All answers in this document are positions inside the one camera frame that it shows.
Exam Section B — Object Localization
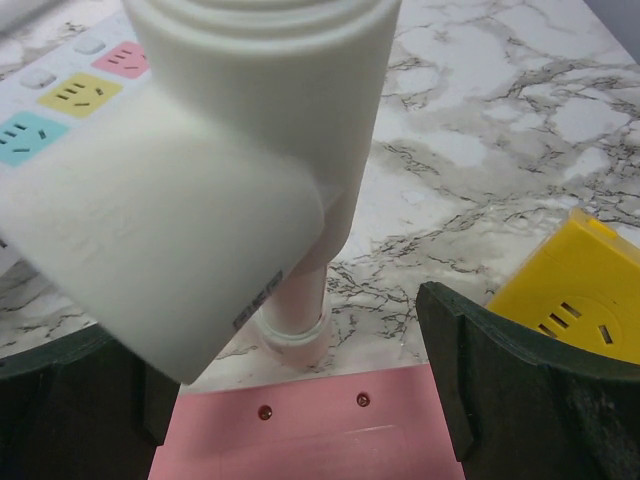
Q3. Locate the pink triangular power strip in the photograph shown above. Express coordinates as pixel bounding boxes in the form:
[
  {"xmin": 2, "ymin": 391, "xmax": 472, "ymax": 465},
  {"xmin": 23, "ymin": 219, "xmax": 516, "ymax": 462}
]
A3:
[{"xmin": 149, "ymin": 365, "xmax": 464, "ymax": 479}]

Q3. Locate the white PVC pipe frame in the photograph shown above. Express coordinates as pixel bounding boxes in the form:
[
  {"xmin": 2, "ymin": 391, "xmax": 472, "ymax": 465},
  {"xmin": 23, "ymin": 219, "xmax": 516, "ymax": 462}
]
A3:
[{"xmin": 1, "ymin": 1, "xmax": 400, "ymax": 384}]

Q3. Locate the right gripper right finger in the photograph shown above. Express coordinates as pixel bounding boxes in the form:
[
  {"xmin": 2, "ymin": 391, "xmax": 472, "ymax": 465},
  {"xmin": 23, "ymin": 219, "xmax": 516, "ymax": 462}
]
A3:
[{"xmin": 416, "ymin": 282, "xmax": 639, "ymax": 479}]

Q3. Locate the yellow cube socket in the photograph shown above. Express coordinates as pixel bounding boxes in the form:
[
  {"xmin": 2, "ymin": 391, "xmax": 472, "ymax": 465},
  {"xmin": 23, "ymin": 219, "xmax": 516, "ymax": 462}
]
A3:
[{"xmin": 487, "ymin": 209, "xmax": 639, "ymax": 364}]

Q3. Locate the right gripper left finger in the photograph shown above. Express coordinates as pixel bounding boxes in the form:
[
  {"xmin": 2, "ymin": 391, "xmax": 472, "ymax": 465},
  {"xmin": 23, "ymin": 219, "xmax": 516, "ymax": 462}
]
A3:
[{"xmin": 1, "ymin": 325, "xmax": 180, "ymax": 479}]

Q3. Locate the white multicolour power strip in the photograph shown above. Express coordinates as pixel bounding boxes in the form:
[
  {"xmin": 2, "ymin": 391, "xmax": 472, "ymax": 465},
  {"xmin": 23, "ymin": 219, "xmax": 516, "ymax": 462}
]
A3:
[{"xmin": 1, "ymin": 11, "xmax": 150, "ymax": 173}]

